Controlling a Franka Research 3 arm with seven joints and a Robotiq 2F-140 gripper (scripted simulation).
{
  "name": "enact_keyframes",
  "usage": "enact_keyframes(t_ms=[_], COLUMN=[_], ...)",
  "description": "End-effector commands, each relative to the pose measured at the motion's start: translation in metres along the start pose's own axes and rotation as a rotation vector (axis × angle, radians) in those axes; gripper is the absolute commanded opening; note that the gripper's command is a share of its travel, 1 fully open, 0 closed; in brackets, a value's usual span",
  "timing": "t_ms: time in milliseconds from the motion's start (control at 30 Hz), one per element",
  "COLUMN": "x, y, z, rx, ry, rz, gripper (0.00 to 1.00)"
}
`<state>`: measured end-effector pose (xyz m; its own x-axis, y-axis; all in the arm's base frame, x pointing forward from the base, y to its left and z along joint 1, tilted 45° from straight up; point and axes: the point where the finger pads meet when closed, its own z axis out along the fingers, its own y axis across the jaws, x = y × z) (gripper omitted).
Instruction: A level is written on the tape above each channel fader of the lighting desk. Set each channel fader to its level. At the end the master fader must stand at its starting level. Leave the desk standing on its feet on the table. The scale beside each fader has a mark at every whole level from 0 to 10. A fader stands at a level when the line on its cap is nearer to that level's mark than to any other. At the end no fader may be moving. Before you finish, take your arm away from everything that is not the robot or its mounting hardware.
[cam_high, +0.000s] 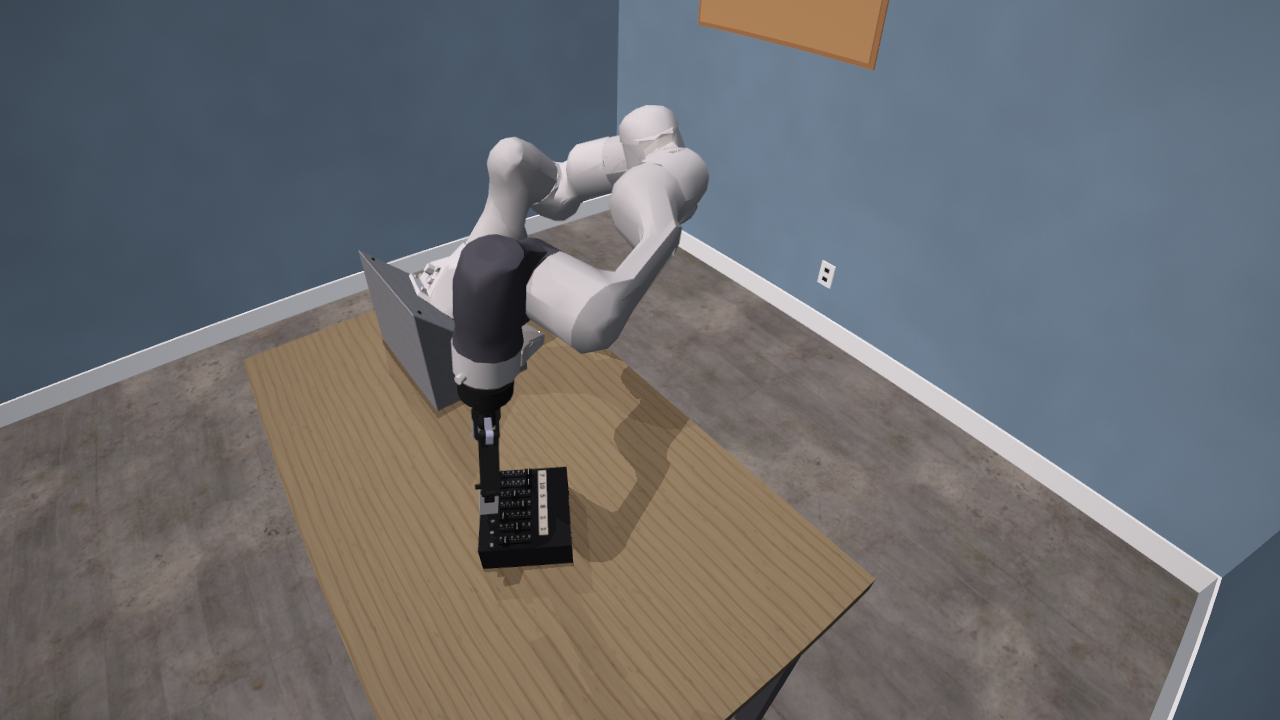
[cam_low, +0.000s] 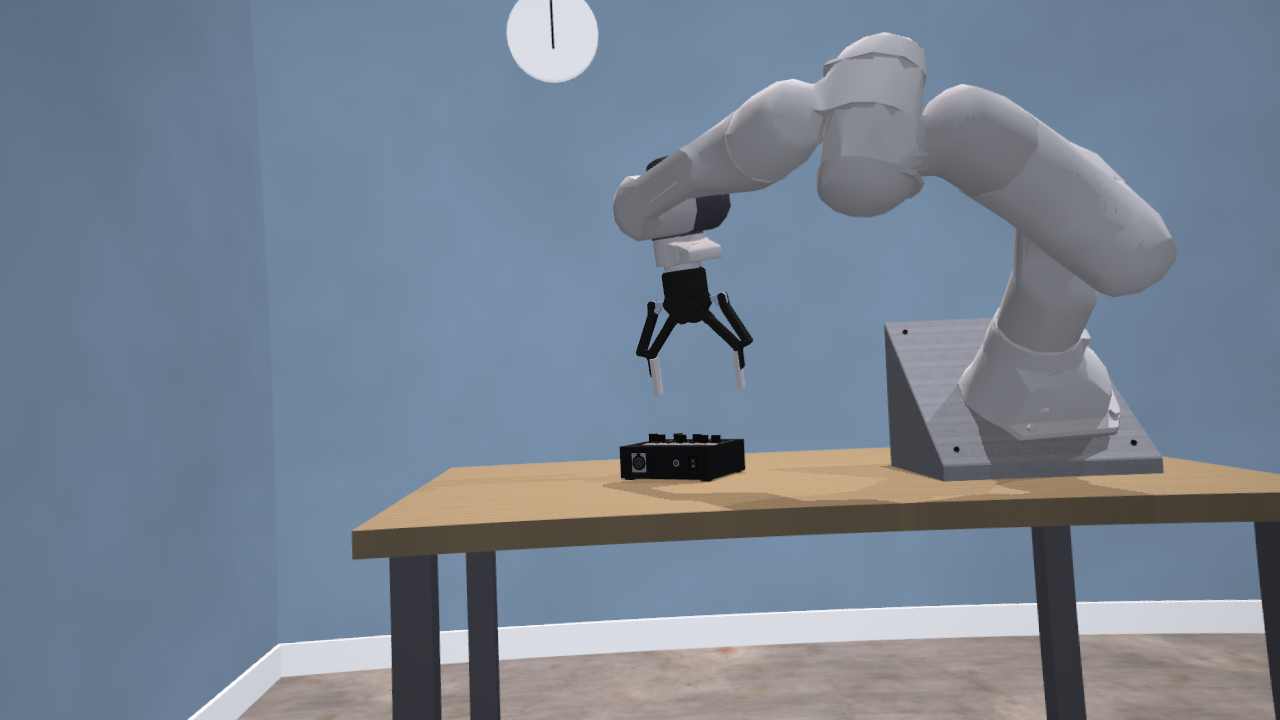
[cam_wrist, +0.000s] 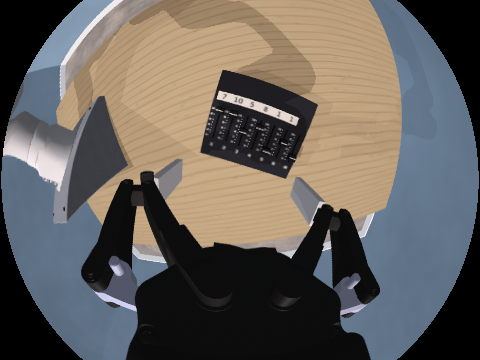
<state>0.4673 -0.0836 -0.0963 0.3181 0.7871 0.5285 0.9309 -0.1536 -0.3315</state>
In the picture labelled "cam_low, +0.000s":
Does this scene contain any black lighting desk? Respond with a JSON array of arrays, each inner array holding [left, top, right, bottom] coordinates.
[[620, 433, 745, 482]]

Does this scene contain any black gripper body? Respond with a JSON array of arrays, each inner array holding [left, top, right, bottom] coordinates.
[[662, 266, 712, 324]]

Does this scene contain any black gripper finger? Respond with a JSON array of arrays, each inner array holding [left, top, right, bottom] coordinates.
[[636, 301, 682, 397], [689, 292, 753, 389]]

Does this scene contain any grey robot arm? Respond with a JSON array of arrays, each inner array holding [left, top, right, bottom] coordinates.
[[613, 32, 1178, 439]]

